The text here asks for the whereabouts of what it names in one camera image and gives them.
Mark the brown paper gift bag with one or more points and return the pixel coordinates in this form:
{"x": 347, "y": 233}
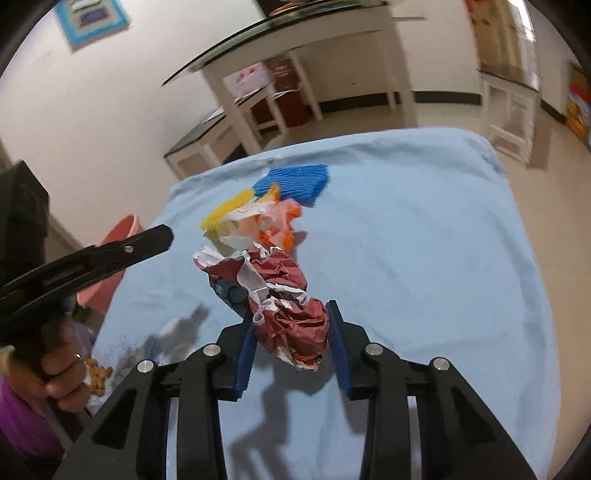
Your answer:
{"x": 284, "y": 75}

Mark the red bin under table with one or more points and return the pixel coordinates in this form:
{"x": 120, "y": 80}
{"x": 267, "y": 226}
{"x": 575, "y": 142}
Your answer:
{"x": 291, "y": 105}

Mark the yellow foam fruit net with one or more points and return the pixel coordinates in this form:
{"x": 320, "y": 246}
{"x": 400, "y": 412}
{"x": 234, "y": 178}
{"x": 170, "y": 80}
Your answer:
{"x": 226, "y": 210}

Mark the white plastic bags pile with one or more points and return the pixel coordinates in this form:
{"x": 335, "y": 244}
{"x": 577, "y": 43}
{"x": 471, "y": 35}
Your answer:
{"x": 248, "y": 80}

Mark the white glass-top console table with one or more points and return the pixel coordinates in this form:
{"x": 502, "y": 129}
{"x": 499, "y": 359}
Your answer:
{"x": 288, "y": 33}

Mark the right low black-top bench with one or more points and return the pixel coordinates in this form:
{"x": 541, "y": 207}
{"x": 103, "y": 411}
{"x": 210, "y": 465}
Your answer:
{"x": 520, "y": 89}

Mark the small pomelo peel piece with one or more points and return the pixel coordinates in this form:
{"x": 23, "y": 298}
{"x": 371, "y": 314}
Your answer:
{"x": 271, "y": 195}

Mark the light blue floral cloth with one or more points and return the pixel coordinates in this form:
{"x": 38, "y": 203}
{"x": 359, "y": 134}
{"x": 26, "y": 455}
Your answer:
{"x": 416, "y": 236}

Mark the red white crumpled paper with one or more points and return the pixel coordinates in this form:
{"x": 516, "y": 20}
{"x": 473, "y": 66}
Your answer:
{"x": 234, "y": 296}

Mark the person's left hand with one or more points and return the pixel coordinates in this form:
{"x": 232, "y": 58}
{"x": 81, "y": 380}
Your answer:
{"x": 63, "y": 374}

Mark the white orange plastic bag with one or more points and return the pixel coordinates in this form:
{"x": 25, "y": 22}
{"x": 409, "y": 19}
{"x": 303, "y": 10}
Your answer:
{"x": 265, "y": 223}

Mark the pink plastic bucket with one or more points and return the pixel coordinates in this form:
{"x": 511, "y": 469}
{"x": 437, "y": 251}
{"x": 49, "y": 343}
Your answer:
{"x": 98, "y": 296}

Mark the colourful cardboard box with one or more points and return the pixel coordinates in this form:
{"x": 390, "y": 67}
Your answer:
{"x": 577, "y": 116}

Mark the blue foam fruit net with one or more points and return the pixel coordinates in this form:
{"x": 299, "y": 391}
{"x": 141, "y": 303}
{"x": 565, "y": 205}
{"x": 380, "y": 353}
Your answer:
{"x": 302, "y": 183}

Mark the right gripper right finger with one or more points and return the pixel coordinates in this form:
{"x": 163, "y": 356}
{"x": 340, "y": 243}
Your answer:
{"x": 347, "y": 342}

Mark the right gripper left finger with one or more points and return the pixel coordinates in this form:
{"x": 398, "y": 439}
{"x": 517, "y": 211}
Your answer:
{"x": 238, "y": 348}

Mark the dark red wrapper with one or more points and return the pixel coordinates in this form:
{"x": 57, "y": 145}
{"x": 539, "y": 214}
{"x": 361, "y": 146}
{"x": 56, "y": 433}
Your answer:
{"x": 289, "y": 323}

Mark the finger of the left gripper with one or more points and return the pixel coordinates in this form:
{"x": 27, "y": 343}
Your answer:
{"x": 75, "y": 272}

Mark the low black-top bench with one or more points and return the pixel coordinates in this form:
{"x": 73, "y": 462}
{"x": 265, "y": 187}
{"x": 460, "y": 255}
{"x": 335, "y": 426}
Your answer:
{"x": 215, "y": 142}
{"x": 520, "y": 89}

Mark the left low black-top bench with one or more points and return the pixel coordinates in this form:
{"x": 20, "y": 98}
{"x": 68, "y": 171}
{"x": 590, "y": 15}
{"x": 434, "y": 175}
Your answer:
{"x": 215, "y": 142}

